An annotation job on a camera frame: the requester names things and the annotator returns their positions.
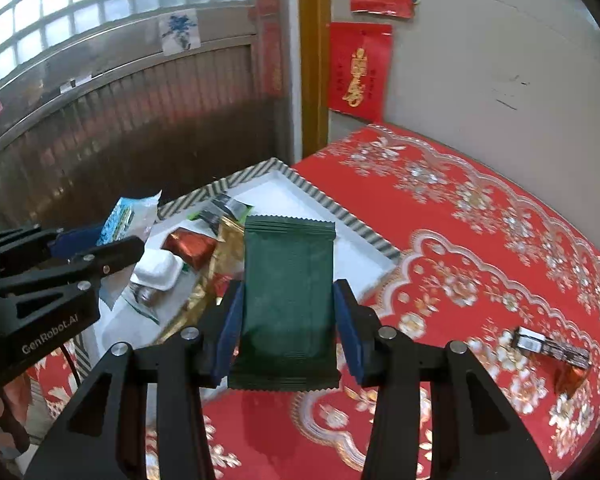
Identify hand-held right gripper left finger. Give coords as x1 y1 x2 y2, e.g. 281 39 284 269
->
24 280 245 480

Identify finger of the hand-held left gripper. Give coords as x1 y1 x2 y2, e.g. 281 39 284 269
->
0 226 107 273
0 236 147 298

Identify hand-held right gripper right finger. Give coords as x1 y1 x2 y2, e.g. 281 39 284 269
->
331 278 551 480

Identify light blue snack packet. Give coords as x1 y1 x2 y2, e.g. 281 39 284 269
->
101 191 163 248

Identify dark green snack packet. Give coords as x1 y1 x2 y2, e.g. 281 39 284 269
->
227 215 341 392

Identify red gold snack packet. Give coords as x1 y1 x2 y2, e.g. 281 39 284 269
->
554 362 588 396
161 227 218 270

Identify gold foil snack packet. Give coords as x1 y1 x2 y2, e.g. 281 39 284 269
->
152 217 245 346

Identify striped cardboard box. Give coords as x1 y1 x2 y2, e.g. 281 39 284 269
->
72 157 401 378

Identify white plastic cup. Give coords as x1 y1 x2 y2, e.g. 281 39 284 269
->
130 250 183 292

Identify clear wrapped snack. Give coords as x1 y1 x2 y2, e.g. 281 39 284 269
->
125 280 161 323

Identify green black small packet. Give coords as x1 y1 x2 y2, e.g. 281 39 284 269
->
189 192 255 228

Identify brown metal door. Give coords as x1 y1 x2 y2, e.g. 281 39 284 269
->
0 35 295 241

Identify red floral tablecloth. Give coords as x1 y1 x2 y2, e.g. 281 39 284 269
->
27 124 600 480

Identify dark striped snack packet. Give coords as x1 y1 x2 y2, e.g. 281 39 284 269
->
510 326 591 368

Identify blue flower sticker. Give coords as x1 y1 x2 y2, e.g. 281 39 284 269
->
160 8 201 57

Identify red paper strip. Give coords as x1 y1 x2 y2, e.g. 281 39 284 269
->
255 0 285 96

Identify black cable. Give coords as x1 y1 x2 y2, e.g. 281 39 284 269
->
60 345 81 386

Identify red wall poster gold print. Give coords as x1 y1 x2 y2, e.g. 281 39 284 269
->
327 22 394 122

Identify yellow wooden door frame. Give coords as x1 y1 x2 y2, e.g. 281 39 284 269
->
297 0 333 161

